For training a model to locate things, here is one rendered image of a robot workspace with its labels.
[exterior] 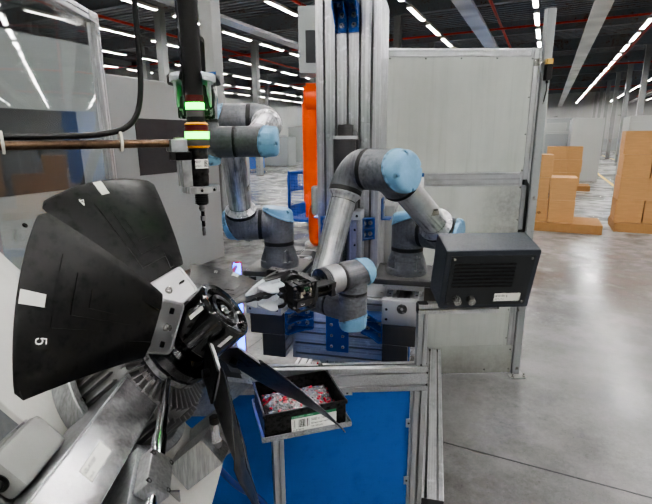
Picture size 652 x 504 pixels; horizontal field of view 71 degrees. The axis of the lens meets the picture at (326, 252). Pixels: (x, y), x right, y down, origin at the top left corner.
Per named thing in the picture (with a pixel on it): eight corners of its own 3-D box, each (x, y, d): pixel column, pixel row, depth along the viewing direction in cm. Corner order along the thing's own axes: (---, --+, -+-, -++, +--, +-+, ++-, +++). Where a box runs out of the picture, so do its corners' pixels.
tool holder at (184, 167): (179, 195, 81) (174, 139, 79) (166, 192, 87) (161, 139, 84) (226, 192, 86) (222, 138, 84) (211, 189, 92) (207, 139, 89)
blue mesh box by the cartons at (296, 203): (287, 226, 809) (285, 170, 785) (318, 215, 920) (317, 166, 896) (332, 230, 772) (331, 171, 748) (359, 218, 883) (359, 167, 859)
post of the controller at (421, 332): (416, 366, 136) (418, 304, 131) (413, 361, 139) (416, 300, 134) (426, 366, 136) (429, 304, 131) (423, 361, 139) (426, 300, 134)
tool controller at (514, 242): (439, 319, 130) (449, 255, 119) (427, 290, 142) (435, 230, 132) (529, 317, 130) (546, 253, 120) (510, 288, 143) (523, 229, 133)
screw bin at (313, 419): (263, 441, 110) (262, 416, 109) (253, 404, 126) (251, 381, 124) (348, 424, 117) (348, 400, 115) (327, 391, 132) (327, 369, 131)
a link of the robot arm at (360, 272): (378, 289, 121) (379, 258, 119) (347, 299, 114) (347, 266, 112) (358, 282, 127) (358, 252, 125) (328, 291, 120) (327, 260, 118)
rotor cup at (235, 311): (139, 356, 75) (196, 307, 73) (148, 307, 87) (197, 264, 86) (204, 397, 82) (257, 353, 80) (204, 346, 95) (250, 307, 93)
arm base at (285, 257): (268, 258, 189) (267, 235, 187) (303, 260, 186) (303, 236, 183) (254, 268, 175) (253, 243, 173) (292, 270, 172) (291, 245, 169)
